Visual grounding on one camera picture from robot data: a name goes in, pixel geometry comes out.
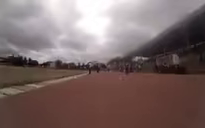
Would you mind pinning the person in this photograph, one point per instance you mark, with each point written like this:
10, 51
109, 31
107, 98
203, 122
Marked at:
98, 69
89, 70

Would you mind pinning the group of people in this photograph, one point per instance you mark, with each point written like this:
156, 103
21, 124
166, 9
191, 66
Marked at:
126, 69

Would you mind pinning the red running track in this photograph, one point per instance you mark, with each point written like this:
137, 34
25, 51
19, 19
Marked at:
106, 103

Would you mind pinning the row of trees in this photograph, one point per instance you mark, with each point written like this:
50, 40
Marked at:
58, 64

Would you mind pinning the white vehicle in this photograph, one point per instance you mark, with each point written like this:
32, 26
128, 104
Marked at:
167, 61

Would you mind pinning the dry grass field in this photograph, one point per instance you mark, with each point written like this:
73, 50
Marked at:
23, 75

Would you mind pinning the roofed grandstand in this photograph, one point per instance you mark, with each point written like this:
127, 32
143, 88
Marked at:
193, 36

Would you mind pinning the pale concrete kerb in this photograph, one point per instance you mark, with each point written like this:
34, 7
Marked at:
10, 90

